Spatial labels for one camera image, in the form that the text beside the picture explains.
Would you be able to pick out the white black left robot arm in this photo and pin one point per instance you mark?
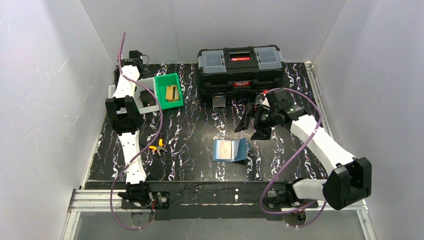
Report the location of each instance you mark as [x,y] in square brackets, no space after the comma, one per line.
[126,120]

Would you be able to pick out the white bin with patterned cards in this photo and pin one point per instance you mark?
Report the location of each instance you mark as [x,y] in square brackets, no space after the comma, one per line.
[111,90]

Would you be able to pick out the blue leather card holder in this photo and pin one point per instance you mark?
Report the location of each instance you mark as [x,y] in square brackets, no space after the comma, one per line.
[241,147]

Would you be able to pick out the green plastic bin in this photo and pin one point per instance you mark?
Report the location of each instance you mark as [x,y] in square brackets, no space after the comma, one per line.
[162,81]

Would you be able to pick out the black card in white bin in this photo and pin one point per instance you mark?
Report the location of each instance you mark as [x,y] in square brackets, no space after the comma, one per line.
[146,99]

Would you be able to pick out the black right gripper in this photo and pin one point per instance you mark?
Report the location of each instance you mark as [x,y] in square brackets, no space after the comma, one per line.
[260,117]

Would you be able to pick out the gold card in green bin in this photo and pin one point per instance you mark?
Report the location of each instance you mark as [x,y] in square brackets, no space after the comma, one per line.
[172,93]

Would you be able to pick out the black toolbox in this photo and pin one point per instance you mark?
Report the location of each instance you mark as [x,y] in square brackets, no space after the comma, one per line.
[238,73]

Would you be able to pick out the yellow black handled pliers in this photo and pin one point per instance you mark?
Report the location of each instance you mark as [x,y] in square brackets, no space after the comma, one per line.
[159,148]

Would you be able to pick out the white bin with black card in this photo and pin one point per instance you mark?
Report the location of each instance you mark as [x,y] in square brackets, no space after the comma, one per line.
[150,83]

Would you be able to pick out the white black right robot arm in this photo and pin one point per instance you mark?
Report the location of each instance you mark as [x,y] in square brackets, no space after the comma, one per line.
[349,178]

